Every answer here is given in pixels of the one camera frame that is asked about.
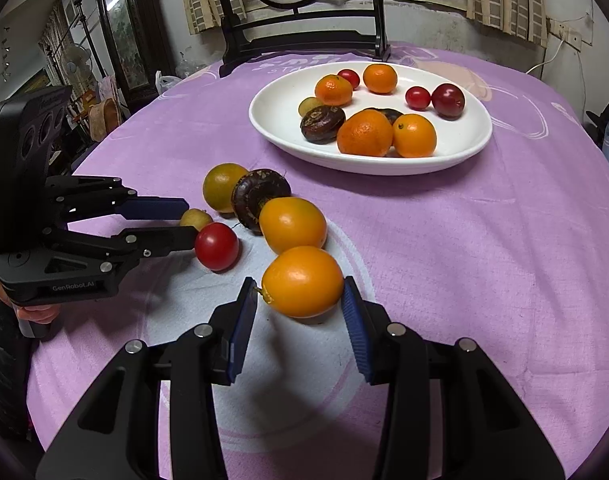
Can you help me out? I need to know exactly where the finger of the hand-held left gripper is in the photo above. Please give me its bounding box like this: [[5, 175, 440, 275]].
[[42, 226, 199, 281], [44, 175, 189, 223]]

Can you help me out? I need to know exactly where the dark wood framed painting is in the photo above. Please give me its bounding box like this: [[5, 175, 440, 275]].
[[92, 0, 178, 106]]

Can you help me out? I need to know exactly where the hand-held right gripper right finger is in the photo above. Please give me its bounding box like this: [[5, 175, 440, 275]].
[[340, 276, 580, 480]]

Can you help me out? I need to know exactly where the white oval plate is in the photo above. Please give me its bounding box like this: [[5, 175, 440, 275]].
[[248, 61, 494, 177]]

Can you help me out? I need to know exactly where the white plastic bag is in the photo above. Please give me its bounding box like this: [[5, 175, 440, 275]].
[[154, 71, 185, 95]]

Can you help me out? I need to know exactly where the large orange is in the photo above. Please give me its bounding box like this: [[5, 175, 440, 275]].
[[337, 109, 394, 157]]

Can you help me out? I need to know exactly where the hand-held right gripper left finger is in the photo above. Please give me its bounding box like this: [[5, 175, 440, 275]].
[[34, 276, 260, 480]]

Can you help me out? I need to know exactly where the purple tablecloth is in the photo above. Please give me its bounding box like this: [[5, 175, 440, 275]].
[[27, 42, 609, 480]]

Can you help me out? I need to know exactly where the green tangerine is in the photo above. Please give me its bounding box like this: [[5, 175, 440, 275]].
[[203, 162, 249, 214]]

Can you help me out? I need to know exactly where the person's left hand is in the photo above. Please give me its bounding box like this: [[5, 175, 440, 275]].
[[0, 282, 60, 325]]

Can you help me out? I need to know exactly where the white standing fan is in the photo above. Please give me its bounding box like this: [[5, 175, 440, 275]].
[[62, 42, 98, 91]]

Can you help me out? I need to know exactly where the white cable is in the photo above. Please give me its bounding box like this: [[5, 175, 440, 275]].
[[524, 40, 565, 76]]

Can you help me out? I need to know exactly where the brown wicker basket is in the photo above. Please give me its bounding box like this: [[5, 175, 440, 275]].
[[87, 99, 122, 141]]

